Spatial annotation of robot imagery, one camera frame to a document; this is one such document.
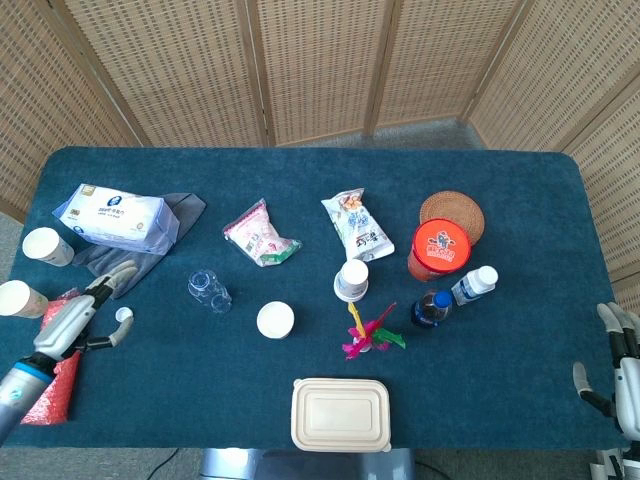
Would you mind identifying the white tissue pack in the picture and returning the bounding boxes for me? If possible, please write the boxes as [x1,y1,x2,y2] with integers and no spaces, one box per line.
[51,182,181,256]

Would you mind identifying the colourful feather shuttlecock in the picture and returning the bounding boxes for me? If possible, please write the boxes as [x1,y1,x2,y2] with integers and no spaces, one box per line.
[341,300,407,361]

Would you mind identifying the blue-flower paper cup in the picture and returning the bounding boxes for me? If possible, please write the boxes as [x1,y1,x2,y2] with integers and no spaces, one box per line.
[256,300,296,341]

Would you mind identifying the white paper cup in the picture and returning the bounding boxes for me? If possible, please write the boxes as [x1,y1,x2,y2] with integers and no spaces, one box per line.
[0,279,50,320]
[21,226,75,267]

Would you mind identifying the stack of paper cups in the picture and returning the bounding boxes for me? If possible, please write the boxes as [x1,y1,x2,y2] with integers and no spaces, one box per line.
[333,258,371,303]

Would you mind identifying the grey cloth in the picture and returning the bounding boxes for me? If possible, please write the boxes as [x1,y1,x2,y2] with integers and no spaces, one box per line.
[73,192,209,300]

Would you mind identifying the woven rattan coaster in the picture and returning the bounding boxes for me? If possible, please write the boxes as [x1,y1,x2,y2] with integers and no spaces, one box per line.
[419,189,486,247]

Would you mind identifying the white-capped small bottle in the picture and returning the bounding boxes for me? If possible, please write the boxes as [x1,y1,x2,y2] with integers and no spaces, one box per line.
[450,265,500,307]

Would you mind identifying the orange lidded tub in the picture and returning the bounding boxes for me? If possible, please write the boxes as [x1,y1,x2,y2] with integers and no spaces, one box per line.
[407,218,474,284]

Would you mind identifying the blue-capped cola bottle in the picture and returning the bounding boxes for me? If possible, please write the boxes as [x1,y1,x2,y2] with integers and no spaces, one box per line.
[410,290,455,330]

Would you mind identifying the beige lidded lunch box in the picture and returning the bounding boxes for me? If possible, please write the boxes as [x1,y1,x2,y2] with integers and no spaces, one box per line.
[290,377,393,454]

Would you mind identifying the clear plastic water bottle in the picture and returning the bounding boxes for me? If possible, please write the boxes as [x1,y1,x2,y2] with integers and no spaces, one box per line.
[187,268,234,315]

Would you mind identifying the pink snack bag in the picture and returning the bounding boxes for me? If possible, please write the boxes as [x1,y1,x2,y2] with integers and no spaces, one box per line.
[222,198,304,268]

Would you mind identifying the woven folding screen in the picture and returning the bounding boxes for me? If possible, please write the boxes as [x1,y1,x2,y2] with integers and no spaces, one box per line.
[0,0,640,321]

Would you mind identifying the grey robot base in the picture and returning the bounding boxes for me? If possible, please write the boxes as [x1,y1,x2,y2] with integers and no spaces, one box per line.
[199,446,416,480]

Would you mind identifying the white snack bag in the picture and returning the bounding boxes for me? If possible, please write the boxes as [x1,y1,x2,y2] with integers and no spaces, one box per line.
[320,187,396,262]

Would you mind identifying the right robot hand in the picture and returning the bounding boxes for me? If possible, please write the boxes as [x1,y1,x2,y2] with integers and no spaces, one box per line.
[572,301,640,436]

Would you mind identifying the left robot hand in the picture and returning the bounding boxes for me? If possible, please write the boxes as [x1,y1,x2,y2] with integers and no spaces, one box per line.
[29,259,137,374]

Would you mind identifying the blue tablecloth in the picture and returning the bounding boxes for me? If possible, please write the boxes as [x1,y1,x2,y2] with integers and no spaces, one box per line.
[0,145,629,451]

